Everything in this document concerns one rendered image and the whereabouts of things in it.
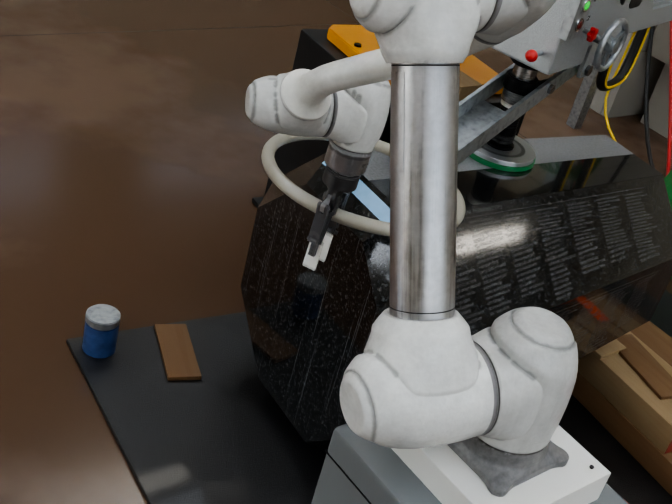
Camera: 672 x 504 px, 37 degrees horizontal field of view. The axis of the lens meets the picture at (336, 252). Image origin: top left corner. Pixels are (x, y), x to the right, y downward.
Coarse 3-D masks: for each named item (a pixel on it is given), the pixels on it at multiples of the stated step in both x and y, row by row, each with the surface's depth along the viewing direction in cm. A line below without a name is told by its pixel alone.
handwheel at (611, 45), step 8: (616, 24) 261; (624, 24) 265; (608, 32) 260; (624, 32) 268; (600, 40) 261; (608, 40) 262; (616, 40) 265; (624, 40) 270; (600, 48) 261; (608, 48) 265; (616, 48) 267; (600, 56) 263; (608, 56) 268; (616, 56) 272; (600, 64) 266; (608, 64) 271
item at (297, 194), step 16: (272, 144) 232; (384, 144) 252; (272, 160) 224; (272, 176) 220; (288, 192) 216; (304, 192) 215; (464, 208) 232; (352, 224) 212; (368, 224) 212; (384, 224) 213
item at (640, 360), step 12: (624, 336) 335; (600, 348) 325; (612, 348) 327; (624, 348) 329; (636, 348) 331; (636, 360) 325; (648, 360) 326; (636, 372) 321; (648, 372) 321; (660, 372) 322; (648, 384) 316; (660, 384) 317; (660, 396) 311
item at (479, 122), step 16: (512, 64) 278; (496, 80) 273; (560, 80) 278; (480, 96) 270; (528, 96) 267; (544, 96) 275; (464, 112) 268; (480, 112) 269; (496, 112) 269; (512, 112) 264; (464, 128) 264; (480, 128) 264; (496, 128) 261; (464, 144) 252; (480, 144) 258
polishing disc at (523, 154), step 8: (520, 144) 286; (528, 144) 288; (480, 152) 276; (488, 152) 277; (496, 152) 278; (504, 152) 279; (512, 152) 281; (520, 152) 282; (528, 152) 283; (488, 160) 275; (496, 160) 274; (504, 160) 275; (512, 160) 276; (520, 160) 277; (528, 160) 278
